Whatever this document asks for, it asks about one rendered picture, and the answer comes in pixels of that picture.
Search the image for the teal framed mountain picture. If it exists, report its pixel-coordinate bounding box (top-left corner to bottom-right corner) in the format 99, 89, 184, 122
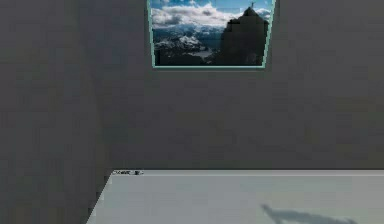
146, 0, 277, 70

